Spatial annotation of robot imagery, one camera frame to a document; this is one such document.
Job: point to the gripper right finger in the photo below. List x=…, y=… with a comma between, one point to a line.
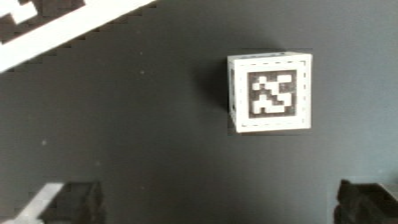
x=367, y=204

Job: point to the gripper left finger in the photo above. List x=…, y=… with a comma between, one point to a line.
x=68, y=203

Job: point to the white marker sheet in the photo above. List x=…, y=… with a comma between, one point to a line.
x=43, y=22

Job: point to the white tagged cube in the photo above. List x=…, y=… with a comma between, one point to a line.
x=269, y=79

